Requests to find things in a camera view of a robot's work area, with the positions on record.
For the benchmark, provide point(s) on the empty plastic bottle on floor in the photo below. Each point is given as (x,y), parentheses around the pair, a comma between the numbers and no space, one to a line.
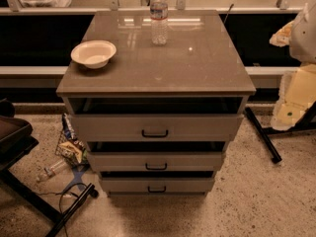
(51,171)

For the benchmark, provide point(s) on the wire basket with snack bags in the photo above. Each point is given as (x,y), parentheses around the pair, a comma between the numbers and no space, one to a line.
(72,149)

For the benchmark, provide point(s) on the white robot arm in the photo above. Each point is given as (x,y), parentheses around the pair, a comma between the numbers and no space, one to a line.
(297,90)

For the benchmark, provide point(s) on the white paper bowl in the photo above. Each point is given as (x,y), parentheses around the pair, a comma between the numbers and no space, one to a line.
(93,54)

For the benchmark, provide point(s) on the grey drawer cabinet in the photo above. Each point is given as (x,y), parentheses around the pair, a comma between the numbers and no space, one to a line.
(197,72)

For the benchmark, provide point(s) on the grey drawer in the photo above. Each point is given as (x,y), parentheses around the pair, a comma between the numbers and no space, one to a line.
(156,186)
(91,128)
(156,161)

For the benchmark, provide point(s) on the clear plastic water bottle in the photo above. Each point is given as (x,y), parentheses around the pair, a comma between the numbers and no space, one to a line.
(159,21)

